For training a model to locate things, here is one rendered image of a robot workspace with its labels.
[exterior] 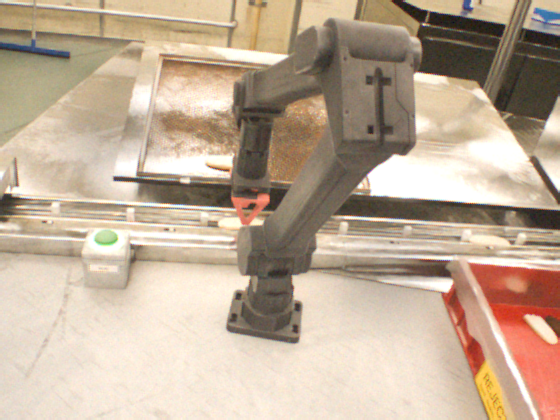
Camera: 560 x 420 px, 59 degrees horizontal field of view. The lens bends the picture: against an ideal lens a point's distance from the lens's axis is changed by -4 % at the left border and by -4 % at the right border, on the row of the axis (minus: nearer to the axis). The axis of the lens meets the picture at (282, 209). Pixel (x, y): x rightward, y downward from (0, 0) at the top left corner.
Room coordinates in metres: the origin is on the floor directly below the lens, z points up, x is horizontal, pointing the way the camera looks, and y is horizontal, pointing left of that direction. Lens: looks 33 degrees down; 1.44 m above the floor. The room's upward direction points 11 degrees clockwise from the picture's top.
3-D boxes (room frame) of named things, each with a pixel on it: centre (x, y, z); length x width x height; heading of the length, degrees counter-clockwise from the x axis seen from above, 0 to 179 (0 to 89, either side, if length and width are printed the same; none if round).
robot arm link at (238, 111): (0.85, 0.09, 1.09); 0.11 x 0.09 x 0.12; 20
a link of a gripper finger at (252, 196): (0.80, 0.07, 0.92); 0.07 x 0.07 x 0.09; 13
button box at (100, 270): (0.64, 0.28, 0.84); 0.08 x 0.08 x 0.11; 13
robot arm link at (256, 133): (0.82, 0.07, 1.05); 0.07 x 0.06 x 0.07; 20
